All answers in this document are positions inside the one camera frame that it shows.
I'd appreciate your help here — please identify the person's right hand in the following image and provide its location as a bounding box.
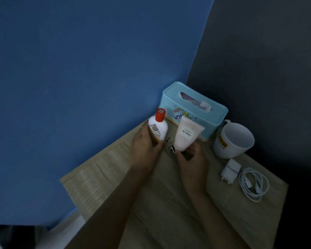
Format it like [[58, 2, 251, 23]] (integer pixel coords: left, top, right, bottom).
[[171, 142, 209, 191]]

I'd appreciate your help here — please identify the person's left hand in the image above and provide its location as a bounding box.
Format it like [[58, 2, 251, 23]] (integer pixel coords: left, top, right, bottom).
[[130, 122, 169, 170]]

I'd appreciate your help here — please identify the white bottle with red cap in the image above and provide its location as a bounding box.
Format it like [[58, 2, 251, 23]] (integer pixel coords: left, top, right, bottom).
[[148, 108, 169, 147]]

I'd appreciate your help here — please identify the white cream tube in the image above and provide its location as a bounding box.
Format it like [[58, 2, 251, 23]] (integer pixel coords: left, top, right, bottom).
[[173, 116, 206, 152]]

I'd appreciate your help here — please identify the person's right forearm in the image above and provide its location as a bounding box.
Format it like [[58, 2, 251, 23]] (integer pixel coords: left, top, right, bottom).
[[188, 186, 250, 249]]

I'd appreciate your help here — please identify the person's left forearm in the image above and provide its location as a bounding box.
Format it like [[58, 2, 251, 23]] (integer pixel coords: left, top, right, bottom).
[[64, 164, 156, 249]]

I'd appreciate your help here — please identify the light blue tissue box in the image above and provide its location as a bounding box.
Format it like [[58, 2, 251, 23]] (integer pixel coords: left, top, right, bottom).
[[159, 81, 229, 142]]

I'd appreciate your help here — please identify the white tissue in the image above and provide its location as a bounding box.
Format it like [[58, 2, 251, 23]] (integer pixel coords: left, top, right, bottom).
[[180, 92, 212, 112]]

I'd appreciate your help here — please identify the white charger plug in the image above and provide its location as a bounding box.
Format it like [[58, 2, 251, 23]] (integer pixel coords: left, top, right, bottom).
[[221, 159, 242, 185]]

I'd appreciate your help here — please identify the white mug with yellow label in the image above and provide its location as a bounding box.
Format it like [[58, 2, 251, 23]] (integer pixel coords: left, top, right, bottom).
[[213, 119, 255, 159]]

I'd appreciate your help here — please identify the white coiled cable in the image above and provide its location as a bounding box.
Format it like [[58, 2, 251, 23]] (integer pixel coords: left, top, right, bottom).
[[238, 167, 270, 203]]

